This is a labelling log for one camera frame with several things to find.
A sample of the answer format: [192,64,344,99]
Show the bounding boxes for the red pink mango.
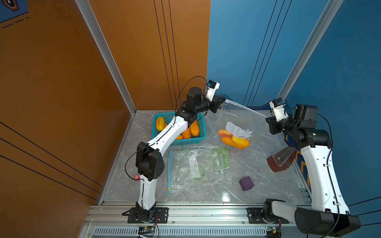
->
[218,129,233,137]

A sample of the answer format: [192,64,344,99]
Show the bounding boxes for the clear zip-top bag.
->
[212,100,286,152]

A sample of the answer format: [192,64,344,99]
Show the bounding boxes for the large orange mango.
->
[221,137,243,150]

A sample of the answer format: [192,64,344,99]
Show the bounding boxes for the yellow mango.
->
[155,117,166,131]

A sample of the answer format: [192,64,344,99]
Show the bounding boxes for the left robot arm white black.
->
[136,81,226,217]

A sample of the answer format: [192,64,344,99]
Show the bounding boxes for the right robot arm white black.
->
[263,98,361,238]

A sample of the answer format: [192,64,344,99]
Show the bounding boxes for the dark red box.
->
[267,146,297,173]

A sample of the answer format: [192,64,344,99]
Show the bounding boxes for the clear bags stack green print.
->
[168,146,232,193]

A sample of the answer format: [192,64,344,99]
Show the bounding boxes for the purple cube box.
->
[239,176,255,191]

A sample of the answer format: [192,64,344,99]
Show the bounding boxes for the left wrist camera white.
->
[206,80,220,102]

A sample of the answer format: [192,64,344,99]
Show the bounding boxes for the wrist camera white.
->
[269,98,289,122]
[206,80,220,102]

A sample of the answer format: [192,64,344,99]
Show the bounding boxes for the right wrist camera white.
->
[269,98,289,122]

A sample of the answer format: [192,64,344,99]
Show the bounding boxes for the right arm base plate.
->
[246,207,290,225]

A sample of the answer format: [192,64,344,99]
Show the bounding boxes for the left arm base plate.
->
[128,206,169,224]

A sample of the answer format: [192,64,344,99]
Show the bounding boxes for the aluminium rail front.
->
[84,205,334,228]

